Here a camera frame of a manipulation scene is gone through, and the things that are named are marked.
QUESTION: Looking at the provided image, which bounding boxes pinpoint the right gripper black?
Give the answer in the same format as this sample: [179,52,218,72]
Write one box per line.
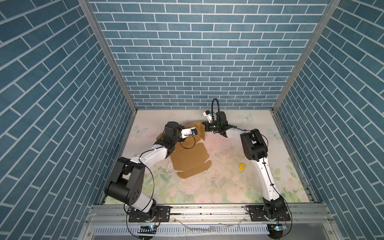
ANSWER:
[196,122,221,133]

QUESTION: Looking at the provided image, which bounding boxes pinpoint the brown cardboard paper box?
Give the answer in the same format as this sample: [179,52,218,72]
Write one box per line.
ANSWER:
[155,122,212,179]

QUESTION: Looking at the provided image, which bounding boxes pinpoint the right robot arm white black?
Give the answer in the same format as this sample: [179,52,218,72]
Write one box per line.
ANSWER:
[203,110,292,221]

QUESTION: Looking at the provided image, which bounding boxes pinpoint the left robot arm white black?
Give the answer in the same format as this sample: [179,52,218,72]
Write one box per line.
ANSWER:
[104,122,183,221]

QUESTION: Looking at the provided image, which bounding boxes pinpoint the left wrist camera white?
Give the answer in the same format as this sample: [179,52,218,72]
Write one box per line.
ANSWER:
[181,127,198,139]

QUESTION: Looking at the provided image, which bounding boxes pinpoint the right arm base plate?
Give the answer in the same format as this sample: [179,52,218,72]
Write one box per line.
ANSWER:
[245,205,292,222]

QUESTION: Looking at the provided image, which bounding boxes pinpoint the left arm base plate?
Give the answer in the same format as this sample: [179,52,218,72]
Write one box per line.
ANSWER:
[128,206,171,223]

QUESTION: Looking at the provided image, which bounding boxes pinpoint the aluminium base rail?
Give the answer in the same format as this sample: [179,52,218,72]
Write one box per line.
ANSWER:
[80,203,342,240]

